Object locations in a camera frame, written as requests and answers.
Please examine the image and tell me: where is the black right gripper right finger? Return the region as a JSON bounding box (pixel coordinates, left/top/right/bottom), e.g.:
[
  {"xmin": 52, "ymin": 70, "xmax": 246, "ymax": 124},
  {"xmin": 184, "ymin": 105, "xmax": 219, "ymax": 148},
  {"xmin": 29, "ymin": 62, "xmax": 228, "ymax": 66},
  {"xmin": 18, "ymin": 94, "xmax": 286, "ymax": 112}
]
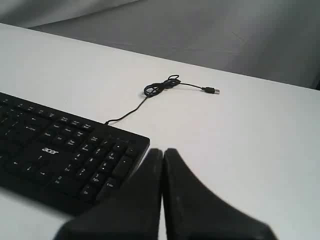
[{"xmin": 163, "ymin": 148, "xmax": 277, "ymax": 240}]

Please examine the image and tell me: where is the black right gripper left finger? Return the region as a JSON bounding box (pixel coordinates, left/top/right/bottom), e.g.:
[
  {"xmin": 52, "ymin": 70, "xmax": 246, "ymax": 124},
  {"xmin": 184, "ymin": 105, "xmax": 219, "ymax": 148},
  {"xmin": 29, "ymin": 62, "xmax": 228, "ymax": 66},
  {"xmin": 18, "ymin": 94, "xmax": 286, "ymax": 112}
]
[{"xmin": 54, "ymin": 148, "xmax": 163, "ymax": 240}]

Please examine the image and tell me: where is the black acer keyboard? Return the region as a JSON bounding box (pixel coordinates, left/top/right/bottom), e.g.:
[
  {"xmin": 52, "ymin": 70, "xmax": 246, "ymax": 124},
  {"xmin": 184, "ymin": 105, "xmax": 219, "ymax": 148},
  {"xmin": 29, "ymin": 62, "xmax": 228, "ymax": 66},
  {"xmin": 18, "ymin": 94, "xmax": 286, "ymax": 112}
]
[{"xmin": 0, "ymin": 93, "xmax": 150, "ymax": 216}]

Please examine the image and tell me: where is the grey backdrop cloth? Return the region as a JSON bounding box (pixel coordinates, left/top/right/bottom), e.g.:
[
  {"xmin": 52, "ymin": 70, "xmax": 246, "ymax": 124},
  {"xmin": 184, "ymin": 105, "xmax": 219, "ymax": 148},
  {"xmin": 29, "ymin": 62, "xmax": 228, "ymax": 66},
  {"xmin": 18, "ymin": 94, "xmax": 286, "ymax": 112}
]
[{"xmin": 0, "ymin": 0, "xmax": 320, "ymax": 90}]

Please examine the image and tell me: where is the black USB cable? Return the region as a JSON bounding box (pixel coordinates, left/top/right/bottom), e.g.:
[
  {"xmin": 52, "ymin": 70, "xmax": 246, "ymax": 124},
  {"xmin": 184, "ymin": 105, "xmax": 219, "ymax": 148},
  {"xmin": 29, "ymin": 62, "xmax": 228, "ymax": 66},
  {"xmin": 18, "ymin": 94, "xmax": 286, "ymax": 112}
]
[{"xmin": 104, "ymin": 74, "xmax": 221, "ymax": 125}]

